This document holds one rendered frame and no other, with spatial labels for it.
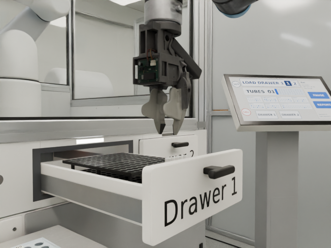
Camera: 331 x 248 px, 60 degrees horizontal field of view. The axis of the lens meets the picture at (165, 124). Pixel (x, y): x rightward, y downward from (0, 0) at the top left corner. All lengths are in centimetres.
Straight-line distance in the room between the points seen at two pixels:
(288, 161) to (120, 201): 109
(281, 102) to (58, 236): 107
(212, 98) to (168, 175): 209
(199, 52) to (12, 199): 80
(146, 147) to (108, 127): 14
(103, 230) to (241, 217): 178
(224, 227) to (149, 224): 219
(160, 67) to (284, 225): 116
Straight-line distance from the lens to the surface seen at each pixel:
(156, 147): 88
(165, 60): 53
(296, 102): 143
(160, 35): 56
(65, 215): 74
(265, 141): 141
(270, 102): 137
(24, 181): 67
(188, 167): 46
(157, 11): 57
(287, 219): 152
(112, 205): 49
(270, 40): 230
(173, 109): 55
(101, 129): 76
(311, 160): 215
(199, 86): 111
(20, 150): 66
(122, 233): 87
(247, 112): 127
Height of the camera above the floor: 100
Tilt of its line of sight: 2 degrees down
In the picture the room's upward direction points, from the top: straight up
